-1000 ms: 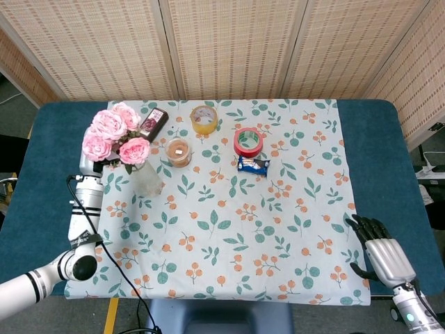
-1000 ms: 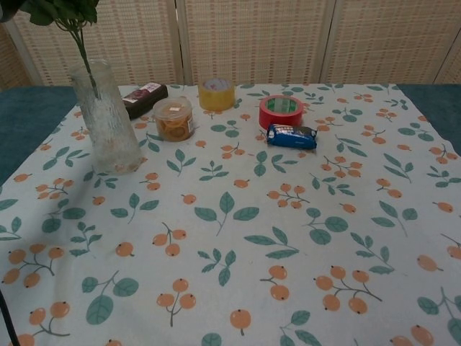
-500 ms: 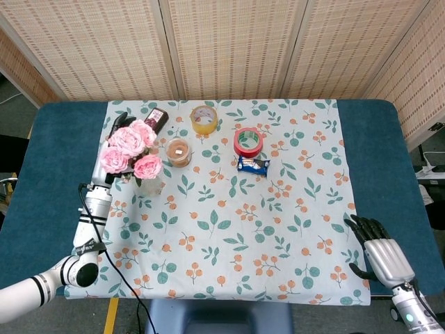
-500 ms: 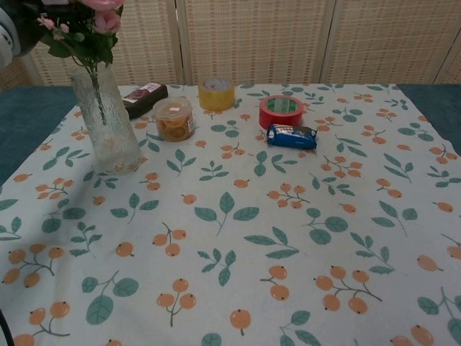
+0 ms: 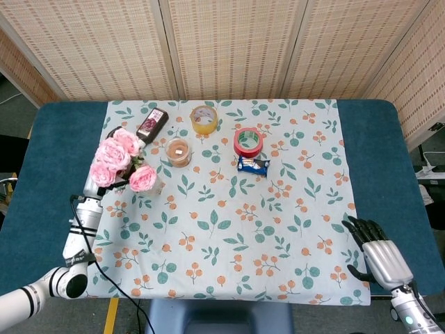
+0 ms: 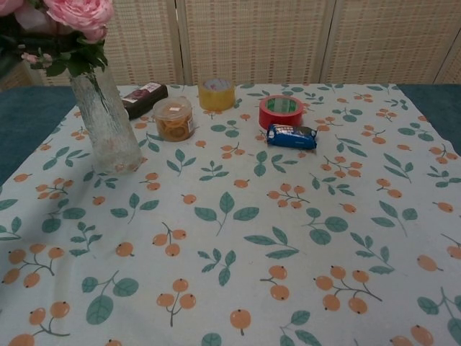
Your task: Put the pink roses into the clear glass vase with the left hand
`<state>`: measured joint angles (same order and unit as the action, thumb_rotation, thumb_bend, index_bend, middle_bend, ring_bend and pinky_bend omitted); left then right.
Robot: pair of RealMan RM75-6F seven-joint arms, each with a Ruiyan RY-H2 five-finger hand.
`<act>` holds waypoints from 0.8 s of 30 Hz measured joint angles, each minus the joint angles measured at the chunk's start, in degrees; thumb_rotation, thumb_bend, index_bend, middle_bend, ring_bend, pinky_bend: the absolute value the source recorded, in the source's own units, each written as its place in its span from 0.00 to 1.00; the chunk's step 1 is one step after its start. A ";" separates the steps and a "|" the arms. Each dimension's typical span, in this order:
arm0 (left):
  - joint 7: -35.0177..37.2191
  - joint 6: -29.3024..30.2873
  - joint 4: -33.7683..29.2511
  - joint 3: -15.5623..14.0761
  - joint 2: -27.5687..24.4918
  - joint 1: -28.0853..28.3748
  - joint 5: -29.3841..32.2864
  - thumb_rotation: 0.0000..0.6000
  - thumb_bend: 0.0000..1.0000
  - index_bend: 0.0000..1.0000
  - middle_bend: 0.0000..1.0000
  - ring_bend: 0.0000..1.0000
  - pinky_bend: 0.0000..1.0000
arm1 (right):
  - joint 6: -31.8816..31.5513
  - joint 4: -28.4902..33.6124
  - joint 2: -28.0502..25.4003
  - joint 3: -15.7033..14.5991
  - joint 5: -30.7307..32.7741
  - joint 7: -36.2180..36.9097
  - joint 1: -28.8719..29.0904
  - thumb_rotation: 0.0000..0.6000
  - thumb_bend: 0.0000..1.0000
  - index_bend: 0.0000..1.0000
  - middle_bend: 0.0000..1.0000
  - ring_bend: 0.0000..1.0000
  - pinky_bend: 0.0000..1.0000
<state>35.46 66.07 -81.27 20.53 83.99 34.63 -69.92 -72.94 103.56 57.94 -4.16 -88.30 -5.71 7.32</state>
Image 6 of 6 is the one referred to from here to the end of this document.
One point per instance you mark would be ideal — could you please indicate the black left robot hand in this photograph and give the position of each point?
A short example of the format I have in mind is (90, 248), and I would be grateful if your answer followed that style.
(54, 46)

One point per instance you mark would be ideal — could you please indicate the pink artificial rose bouquet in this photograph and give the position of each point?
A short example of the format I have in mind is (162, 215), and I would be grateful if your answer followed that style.
(79, 11)

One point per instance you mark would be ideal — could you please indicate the transparent textured glass vase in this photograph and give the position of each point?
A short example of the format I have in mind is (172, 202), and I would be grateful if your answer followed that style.
(113, 144)

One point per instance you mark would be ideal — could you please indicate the woven bamboo screen panel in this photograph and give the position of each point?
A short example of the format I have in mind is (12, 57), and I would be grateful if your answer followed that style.
(144, 36)
(255, 39)
(11, 77)
(453, 68)
(392, 39)

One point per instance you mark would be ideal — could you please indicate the round plastic snack container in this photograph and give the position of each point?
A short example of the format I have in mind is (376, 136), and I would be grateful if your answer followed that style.
(174, 120)

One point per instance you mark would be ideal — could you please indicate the yellowish clear packing tape roll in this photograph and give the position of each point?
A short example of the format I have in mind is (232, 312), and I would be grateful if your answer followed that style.
(216, 96)

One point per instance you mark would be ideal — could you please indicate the red tape roll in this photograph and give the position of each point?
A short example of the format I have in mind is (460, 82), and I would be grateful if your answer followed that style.
(279, 115)

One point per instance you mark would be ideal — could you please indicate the blue snack packet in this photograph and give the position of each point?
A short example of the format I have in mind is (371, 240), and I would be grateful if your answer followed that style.
(291, 137)

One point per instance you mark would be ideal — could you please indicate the floral fruit print tablecloth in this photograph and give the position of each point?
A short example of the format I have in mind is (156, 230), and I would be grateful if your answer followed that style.
(252, 216)

